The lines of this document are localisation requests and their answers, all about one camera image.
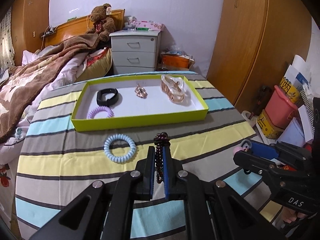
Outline dark beaded bracelet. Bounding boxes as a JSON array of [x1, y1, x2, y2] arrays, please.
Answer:
[[153, 132, 171, 184]]

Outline purple spiral hair tie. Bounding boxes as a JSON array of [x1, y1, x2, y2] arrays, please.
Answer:
[[87, 106, 115, 119]]

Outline black wristband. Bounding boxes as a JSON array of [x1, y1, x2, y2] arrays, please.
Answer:
[[96, 88, 119, 107]]

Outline translucent pink hair claw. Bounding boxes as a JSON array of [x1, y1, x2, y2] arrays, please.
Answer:
[[161, 75, 185, 103]]

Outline right hand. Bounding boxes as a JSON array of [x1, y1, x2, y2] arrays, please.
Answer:
[[281, 207, 306, 224]]

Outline yellow tin box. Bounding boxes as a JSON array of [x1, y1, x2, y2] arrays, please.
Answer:
[[257, 109, 284, 139]]

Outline pink plastic bucket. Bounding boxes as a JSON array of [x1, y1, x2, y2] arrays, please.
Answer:
[[265, 85, 298, 129]]

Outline green shallow tray box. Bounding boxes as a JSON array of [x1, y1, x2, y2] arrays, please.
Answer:
[[71, 73, 209, 132]]

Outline striped tablecloth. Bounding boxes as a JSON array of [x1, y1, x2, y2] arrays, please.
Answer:
[[15, 73, 281, 239]]

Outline wooden wardrobe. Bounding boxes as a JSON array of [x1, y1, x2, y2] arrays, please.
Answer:
[[207, 0, 312, 112]]

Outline orange storage box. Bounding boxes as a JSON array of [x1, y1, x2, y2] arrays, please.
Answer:
[[161, 54, 195, 69]]

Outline grey three drawer nightstand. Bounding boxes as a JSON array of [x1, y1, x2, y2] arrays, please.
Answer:
[[110, 30, 162, 74]]

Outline lilac floral duvet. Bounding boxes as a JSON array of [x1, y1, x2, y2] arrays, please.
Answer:
[[1, 53, 87, 223]]

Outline pink floral box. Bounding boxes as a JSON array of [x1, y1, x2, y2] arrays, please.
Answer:
[[136, 21, 164, 31]]

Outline brown fleece blanket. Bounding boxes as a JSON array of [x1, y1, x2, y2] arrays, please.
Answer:
[[1, 34, 99, 143]]

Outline brown teddy bear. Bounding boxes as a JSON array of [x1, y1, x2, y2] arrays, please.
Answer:
[[86, 3, 116, 42]]

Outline wooden bed headboard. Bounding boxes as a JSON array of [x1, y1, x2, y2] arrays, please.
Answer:
[[44, 9, 125, 47]]

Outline patterned window curtain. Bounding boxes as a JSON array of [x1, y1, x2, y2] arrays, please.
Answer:
[[0, 7, 15, 77]]

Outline tall wooden cabinet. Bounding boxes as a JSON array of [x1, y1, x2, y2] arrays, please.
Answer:
[[11, 0, 49, 66]]

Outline blue spiral hair tie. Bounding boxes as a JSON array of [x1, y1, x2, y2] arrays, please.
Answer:
[[103, 133, 137, 164]]

